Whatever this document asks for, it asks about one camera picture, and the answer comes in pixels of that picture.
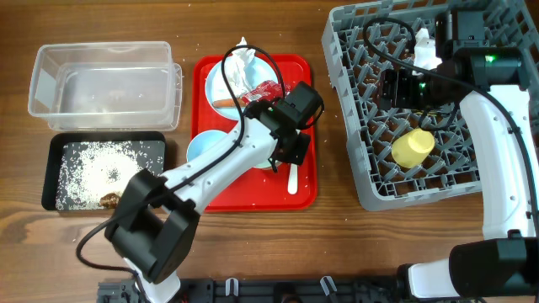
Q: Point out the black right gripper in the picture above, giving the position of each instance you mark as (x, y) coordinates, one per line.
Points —
(388, 89)

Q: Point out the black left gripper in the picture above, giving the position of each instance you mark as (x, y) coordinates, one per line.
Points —
(299, 152)

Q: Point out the white plastic spoon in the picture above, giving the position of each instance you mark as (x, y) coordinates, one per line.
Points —
(292, 185)

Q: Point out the red snack wrapper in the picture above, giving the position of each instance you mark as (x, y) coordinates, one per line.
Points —
(267, 90)

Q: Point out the yellow cup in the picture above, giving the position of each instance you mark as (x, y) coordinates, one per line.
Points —
(411, 149)

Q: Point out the orange carrot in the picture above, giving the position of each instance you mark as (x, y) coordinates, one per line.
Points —
(228, 103)

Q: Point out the light blue bowl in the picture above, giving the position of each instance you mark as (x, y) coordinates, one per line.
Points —
(202, 142)

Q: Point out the light blue plate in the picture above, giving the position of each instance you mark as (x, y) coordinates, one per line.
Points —
(261, 71)

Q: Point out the white tissue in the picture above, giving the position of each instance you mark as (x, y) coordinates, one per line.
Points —
(236, 68)

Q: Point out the brown food scrap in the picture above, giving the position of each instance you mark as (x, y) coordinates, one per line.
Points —
(110, 201)

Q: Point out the white rice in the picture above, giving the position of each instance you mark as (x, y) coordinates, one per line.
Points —
(91, 169)

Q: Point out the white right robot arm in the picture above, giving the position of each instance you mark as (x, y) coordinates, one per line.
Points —
(490, 87)

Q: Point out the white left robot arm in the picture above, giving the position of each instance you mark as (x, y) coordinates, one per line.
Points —
(154, 224)

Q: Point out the grey dishwasher rack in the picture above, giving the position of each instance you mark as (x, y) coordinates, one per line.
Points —
(451, 168)

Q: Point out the black waste tray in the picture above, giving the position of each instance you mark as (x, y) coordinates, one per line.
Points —
(58, 141)

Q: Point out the red plastic tray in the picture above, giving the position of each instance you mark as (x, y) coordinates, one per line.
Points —
(259, 189)

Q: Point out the clear plastic bin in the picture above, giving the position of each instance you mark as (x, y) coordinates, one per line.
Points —
(134, 85)

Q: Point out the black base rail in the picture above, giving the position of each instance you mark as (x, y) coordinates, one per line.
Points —
(326, 289)

